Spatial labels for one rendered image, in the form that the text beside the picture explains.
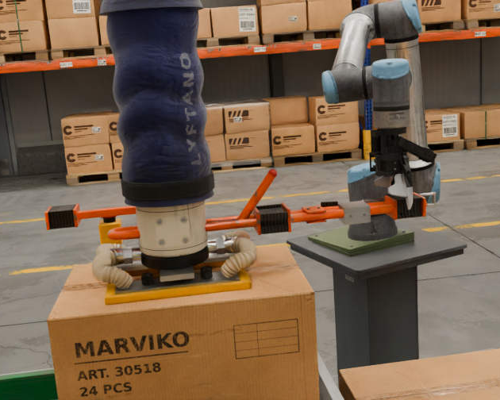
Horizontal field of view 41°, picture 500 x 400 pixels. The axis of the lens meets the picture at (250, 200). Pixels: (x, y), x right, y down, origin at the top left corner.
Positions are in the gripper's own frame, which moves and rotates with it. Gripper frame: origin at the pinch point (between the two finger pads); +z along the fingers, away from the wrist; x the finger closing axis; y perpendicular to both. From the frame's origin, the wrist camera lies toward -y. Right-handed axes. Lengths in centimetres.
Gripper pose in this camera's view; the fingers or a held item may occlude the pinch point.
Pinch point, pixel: (401, 204)
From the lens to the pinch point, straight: 176.6
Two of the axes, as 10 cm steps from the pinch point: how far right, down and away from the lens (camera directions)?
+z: 0.7, 9.7, 2.1
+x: 1.2, 2.0, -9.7
